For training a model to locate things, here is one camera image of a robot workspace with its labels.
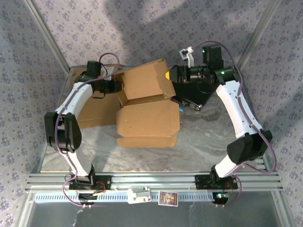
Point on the aluminium frame post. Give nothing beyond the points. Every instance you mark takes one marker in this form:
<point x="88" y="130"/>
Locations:
<point x="257" y="35"/>
<point x="48" y="35"/>

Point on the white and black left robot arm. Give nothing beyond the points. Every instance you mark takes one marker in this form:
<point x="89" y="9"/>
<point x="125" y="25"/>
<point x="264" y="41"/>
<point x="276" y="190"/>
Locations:
<point x="75" y="99"/>

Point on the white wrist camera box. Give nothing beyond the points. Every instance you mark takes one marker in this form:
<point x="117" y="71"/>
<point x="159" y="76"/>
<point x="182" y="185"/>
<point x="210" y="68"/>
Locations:
<point x="110" y="69"/>
<point x="191" y="62"/>

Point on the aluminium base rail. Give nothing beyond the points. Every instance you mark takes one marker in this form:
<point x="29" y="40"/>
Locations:
<point x="154" y="179"/>

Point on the white plastic bracket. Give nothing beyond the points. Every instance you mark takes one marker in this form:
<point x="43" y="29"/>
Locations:
<point x="138" y="196"/>

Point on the grey metal panel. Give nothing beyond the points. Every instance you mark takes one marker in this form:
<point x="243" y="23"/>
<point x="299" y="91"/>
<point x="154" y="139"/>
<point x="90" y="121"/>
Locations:
<point x="165" y="215"/>

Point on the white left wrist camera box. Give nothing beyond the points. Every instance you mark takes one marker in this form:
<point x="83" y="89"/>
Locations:
<point x="110" y="69"/>

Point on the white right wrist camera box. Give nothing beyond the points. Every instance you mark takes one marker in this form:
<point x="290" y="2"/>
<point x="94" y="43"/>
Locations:
<point x="191" y="62"/>

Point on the black hard carrying case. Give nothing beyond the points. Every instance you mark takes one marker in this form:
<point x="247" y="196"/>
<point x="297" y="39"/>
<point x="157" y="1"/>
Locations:
<point x="189" y="94"/>

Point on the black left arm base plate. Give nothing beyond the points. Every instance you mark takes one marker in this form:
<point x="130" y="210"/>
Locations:
<point x="106" y="182"/>

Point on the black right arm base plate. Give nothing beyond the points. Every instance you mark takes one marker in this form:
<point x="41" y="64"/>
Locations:
<point x="201" y="182"/>

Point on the small picture card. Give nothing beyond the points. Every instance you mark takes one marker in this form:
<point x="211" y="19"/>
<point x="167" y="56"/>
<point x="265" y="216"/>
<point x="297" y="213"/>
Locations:
<point x="168" y="198"/>

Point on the aluminium side rail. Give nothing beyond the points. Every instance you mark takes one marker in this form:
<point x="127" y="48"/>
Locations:
<point x="59" y="94"/>
<point x="251" y="104"/>

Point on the black controller board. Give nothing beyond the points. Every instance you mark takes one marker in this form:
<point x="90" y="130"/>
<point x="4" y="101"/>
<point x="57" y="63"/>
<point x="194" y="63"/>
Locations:
<point x="86" y="196"/>
<point x="220" y="199"/>

